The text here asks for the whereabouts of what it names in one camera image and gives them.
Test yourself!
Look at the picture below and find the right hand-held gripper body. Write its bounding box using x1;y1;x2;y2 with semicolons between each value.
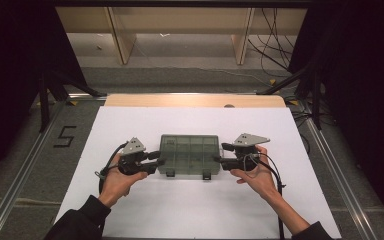
220;132;271;172

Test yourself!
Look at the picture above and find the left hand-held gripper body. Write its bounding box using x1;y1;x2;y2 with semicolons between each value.
117;136;159;177

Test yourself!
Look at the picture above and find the grey transparent compartment box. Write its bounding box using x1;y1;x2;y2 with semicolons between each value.
157;134;225;181

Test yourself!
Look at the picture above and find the person's left hand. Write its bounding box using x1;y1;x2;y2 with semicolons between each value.
98;153;149;208

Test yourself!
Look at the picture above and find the person's right hand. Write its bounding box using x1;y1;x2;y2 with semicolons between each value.
229;144;279;202

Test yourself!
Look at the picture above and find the black metal stand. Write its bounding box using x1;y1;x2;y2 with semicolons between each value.
38;71;108;133
256;64;324;131

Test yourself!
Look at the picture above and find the black curtain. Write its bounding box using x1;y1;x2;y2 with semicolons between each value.
0;0;85;192
288;0;384;232

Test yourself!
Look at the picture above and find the right gripper grey cord loop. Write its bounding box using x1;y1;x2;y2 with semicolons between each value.
242;153;264;179

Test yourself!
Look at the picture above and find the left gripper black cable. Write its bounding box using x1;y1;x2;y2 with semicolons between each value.
94;142;129;196

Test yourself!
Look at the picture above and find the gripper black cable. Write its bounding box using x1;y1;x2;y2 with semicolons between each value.
94;142;129;196
251;153;287;240

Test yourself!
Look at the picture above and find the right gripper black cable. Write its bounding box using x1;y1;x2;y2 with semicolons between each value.
251;153;287;240

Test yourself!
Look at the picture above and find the aluminium floor rail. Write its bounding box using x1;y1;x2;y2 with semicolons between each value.
303;118;380;240
0;99;68;240

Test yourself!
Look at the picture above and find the bundle of black cables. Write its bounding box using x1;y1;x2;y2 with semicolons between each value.
246;8;298;73

